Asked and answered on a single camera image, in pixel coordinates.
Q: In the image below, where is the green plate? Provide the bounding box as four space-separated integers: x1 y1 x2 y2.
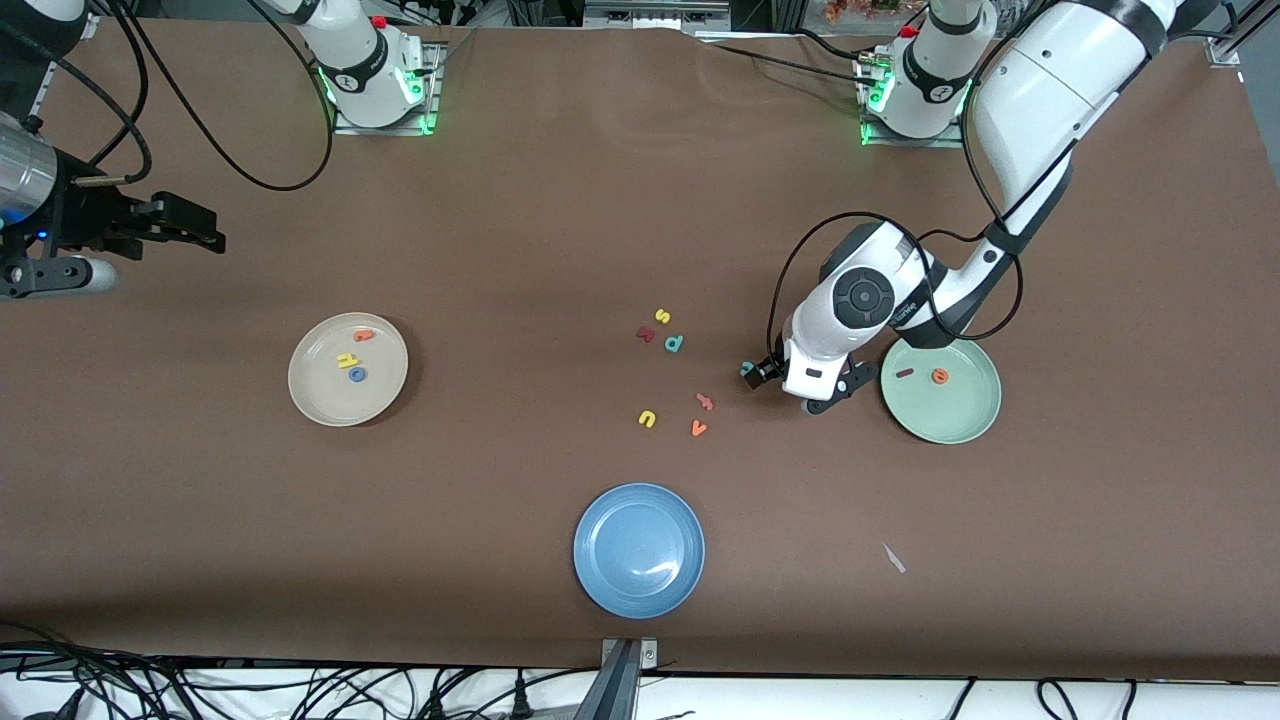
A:
880 338 1003 445

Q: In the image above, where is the beige brown plate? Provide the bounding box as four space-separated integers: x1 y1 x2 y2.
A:
288 312 410 428

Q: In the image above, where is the blue plate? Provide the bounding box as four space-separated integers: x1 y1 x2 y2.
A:
573 483 706 620

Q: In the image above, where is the brown table cover sheet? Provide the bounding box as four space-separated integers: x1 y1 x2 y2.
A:
0 18 1280 683

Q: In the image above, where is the grey metal box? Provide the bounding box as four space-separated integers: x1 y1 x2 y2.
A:
583 0 731 31

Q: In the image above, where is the aluminium corner profile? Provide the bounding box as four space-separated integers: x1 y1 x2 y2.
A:
1205 0 1280 67

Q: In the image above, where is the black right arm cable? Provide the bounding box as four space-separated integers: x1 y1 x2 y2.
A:
0 0 335 193

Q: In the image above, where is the aluminium frame rail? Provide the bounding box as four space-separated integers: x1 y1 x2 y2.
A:
20 0 98 131

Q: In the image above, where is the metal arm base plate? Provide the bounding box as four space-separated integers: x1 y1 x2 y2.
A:
332 42 443 137
858 52 967 150

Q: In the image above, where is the aluminium edge bracket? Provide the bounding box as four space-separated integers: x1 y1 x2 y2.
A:
600 638 658 671

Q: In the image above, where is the long black base cable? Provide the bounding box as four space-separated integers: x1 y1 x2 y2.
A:
695 38 881 86

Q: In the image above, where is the short black base cable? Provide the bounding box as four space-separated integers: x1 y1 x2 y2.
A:
790 28 871 61

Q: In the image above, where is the looped black floor cable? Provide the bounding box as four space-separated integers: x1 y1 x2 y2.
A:
1038 678 1083 720

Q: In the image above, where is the black floor cable bundle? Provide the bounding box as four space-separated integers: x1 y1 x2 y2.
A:
0 622 421 720

